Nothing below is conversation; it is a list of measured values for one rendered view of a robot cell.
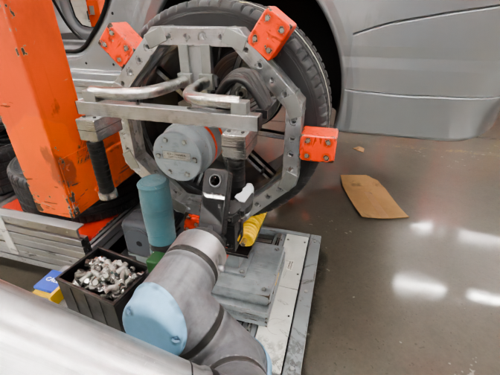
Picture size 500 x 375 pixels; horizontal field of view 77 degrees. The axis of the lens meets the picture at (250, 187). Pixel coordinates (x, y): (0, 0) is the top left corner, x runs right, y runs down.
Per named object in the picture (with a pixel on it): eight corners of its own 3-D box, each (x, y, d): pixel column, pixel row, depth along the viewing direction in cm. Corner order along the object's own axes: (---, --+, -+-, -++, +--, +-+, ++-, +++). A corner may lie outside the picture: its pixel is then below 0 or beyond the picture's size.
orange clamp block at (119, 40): (151, 47, 87) (126, 21, 85) (134, 50, 80) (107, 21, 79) (138, 65, 90) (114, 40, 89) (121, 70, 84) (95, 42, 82)
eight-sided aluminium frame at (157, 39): (296, 220, 99) (313, 26, 72) (292, 233, 94) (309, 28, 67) (143, 196, 112) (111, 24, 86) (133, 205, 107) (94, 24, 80)
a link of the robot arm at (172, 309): (155, 371, 42) (100, 322, 40) (195, 299, 53) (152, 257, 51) (199, 356, 37) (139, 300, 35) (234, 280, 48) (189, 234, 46)
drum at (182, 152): (234, 154, 94) (232, 107, 87) (205, 187, 77) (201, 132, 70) (190, 149, 98) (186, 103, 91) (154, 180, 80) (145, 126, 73)
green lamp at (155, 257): (171, 265, 76) (169, 252, 74) (162, 277, 73) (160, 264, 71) (156, 262, 77) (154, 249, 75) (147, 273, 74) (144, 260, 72)
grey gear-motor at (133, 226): (204, 233, 174) (199, 177, 157) (166, 290, 139) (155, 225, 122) (175, 228, 178) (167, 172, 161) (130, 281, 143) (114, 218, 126)
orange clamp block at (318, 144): (302, 149, 89) (335, 152, 86) (297, 160, 82) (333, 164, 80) (304, 125, 85) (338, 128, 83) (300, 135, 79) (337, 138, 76)
